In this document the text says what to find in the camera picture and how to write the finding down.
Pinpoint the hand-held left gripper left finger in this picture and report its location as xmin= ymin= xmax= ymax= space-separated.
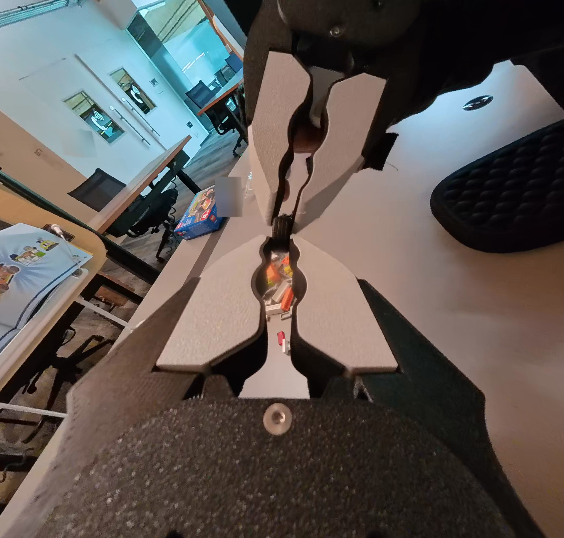
xmin=157 ymin=236 xmax=268 ymax=392

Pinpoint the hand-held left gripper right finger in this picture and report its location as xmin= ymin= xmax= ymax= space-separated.
xmin=291 ymin=236 xmax=398 ymax=392

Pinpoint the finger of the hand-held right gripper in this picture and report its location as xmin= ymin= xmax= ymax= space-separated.
xmin=296 ymin=72 xmax=388 ymax=230
xmin=250 ymin=52 xmax=313 ymax=226

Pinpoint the small black lego piece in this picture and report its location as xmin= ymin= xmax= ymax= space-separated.
xmin=272 ymin=214 xmax=294 ymax=244

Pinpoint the person's right forearm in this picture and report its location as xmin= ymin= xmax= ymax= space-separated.
xmin=388 ymin=0 xmax=564 ymax=138

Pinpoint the blue lego box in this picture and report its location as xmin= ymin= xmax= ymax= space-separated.
xmin=174 ymin=186 xmax=231 ymax=241

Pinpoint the person's right hand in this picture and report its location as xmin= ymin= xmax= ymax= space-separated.
xmin=293 ymin=120 xmax=322 ymax=156

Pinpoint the long wooden desk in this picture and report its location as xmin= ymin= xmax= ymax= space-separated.
xmin=196 ymin=79 xmax=247 ymax=156

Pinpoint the black office chair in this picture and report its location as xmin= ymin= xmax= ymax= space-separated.
xmin=69 ymin=168 xmax=177 ymax=257

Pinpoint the open instruction booklet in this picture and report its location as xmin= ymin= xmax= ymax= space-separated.
xmin=0 ymin=223 xmax=94 ymax=355

